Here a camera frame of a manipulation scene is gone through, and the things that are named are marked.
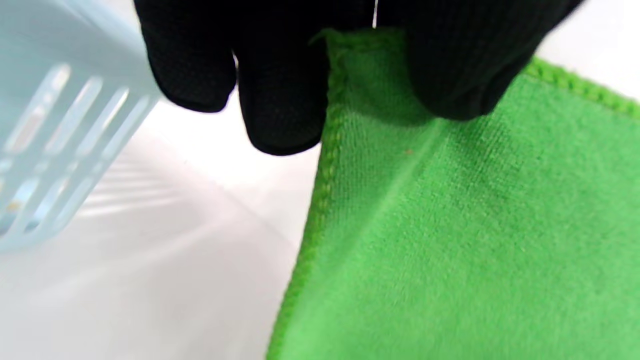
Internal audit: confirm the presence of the person's left hand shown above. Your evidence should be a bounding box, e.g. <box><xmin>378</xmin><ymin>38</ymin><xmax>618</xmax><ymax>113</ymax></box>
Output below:
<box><xmin>132</xmin><ymin>0</ymin><xmax>586</xmax><ymax>157</ymax></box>

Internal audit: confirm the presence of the light blue plastic basket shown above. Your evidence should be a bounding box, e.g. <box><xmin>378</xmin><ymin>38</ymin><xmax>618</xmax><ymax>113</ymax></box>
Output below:
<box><xmin>0</xmin><ymin>0</ymin><xmax>162</xmax><ymax>253</ymax></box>

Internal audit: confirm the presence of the green towel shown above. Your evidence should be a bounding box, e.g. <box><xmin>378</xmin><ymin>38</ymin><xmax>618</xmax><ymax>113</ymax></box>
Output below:
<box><xmin>265</xmin><ymin>27</ymin><xmax>640</xmax><ymax>360</ymax></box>

